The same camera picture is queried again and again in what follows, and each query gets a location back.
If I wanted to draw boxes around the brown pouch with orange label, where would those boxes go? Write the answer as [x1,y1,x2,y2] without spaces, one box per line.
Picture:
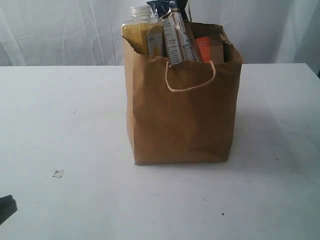
[195,34,224,65]

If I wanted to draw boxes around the small clear plastic scrap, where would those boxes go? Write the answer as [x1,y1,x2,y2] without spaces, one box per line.
[52,169,64,179]

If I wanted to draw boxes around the yellow millet plastic bottle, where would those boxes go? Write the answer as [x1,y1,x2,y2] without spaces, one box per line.
[121,5,164,57]

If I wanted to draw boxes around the white backdrop curtain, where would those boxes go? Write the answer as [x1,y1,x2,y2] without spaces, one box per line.
[0,0,320,71]

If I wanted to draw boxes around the noodle packet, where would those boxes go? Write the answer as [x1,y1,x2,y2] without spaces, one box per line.
[147,0,200,65]

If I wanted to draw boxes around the brown paper shopping bag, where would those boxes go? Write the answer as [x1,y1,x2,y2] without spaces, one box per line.
[123,14,243,165]

